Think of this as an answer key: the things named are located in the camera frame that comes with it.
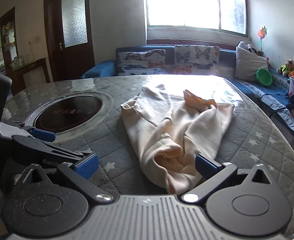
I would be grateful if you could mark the round black induction cooktop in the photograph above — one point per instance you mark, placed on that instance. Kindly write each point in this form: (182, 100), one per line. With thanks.
(69, 115)

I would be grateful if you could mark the colourful pinwheel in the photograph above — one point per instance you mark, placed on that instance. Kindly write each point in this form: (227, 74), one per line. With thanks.
(262, 33)

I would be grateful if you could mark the wooden display cabinet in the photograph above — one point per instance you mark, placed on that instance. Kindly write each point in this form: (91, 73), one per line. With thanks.
(5, 37)

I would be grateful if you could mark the cream cloth garment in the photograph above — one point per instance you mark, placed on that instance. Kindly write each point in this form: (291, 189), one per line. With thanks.
(174, 130)

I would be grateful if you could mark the butterfly print cushion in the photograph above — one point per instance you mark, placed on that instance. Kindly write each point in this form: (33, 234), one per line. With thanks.
(142, 62)
(197, 60)

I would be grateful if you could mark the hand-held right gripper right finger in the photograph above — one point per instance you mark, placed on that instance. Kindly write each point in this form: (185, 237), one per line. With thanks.
(204, 165)

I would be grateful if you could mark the green plastic bowl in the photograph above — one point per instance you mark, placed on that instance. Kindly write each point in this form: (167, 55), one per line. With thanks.
(264, 77)

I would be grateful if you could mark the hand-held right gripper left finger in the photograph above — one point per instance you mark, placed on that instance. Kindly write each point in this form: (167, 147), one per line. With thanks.
(86, 167)

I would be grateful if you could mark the window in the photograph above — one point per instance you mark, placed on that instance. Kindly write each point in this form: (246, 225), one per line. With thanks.
(182, 2)

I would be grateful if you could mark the dark wooden side table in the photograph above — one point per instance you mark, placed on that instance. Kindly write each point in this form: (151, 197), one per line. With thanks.
(29, 72)

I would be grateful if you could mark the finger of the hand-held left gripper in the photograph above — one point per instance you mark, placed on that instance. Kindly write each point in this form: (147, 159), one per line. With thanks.
(44, 135)
(49, 152)

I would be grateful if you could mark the panda plush toy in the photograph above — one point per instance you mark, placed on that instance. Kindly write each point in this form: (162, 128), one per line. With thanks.
(247, 47)

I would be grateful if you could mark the blue sofa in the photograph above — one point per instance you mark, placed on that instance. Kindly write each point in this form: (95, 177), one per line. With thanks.
(104, 68)

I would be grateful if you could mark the teddy bear toy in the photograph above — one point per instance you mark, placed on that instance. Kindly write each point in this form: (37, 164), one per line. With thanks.
(287, 67)

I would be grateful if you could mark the dark wooden glass door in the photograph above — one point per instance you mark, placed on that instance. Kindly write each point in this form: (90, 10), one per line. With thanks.
(51, 30)

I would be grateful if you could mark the grey pillow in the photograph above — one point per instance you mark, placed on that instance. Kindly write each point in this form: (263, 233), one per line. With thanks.
(247, 63)

